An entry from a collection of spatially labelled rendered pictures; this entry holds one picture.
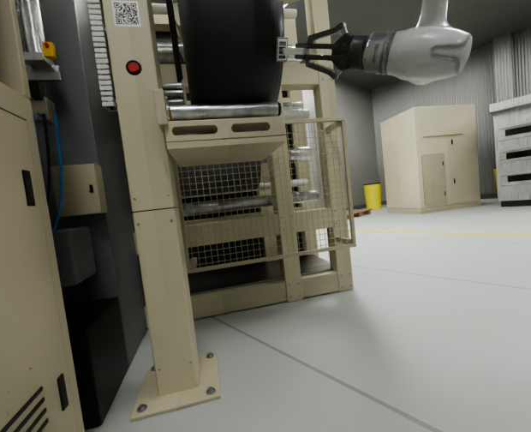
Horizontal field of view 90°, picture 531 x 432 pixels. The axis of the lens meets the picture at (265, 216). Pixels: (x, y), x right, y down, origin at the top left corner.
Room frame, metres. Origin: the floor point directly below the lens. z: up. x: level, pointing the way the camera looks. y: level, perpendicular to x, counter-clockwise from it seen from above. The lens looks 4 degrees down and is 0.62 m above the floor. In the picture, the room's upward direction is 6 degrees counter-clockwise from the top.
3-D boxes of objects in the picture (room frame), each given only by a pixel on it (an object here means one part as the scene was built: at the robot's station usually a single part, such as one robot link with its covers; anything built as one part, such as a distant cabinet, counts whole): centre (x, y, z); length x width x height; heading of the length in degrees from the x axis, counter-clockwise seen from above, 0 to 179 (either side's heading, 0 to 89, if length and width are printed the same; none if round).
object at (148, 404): (0.92, 0.37, 0.01); 0.27 x 0.27 x 0.02; 12
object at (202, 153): (0.99, 0.12, 0.80); 0.37 x 0.36 x 0.02; 12
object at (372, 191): (7.40, -3.02, 0.35); 0.46 x 0.45 x 0.71; 41
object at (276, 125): (0.85, 0.09, 0.84); 0.36 x 0.09 x 0.06; 102
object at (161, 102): (0.95, 0.29, 0.90); 0.40 x 0.03 x 0.10; 12
